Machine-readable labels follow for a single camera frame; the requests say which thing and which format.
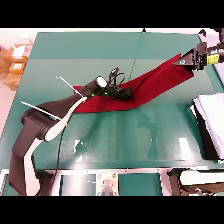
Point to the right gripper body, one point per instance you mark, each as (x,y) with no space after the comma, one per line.
(199,58)

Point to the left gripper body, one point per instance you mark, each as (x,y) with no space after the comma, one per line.
(121,92)

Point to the red garment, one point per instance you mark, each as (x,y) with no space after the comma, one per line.
(156,81)

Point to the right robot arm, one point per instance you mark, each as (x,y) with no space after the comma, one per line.
(215,55)

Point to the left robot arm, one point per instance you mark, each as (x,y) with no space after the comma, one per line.
(36,125)

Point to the white garment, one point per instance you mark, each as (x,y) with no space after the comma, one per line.
(213,115)

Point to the black garment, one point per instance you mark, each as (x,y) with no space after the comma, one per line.
(208,146)

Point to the silver frame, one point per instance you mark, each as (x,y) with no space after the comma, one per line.
(106,181)

